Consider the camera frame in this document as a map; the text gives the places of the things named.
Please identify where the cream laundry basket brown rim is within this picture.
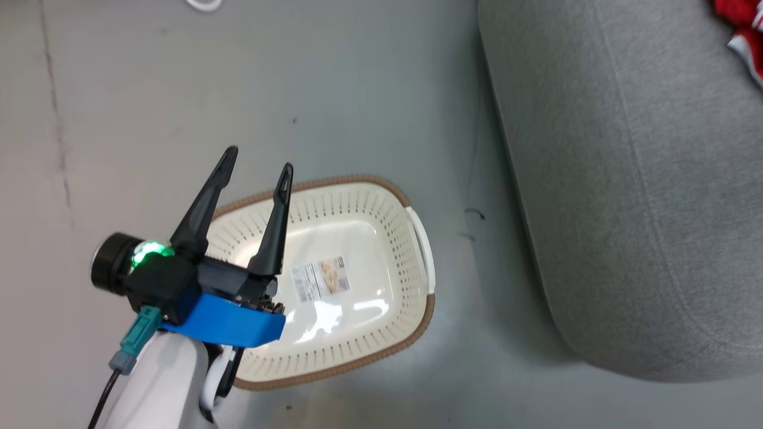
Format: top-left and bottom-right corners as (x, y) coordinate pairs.
(203, 174), (436, 392)

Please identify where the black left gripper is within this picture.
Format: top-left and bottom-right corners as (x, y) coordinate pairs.
(91, 146), (294, 325)

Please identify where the red and white garment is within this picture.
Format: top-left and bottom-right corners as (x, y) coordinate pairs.
(709, 0), (763, 90)

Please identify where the grey fabric sofa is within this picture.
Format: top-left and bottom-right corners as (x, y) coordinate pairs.
(477, 0), (763, 382)

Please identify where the printed label sticker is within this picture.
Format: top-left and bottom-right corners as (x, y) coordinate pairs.
(291, 256), (351, 303)

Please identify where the thin black cable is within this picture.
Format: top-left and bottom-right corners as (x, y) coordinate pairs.
(88, 368), (123, 429)

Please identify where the teal cable connector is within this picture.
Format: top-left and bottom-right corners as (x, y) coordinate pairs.
(108, 306), (163, 375)

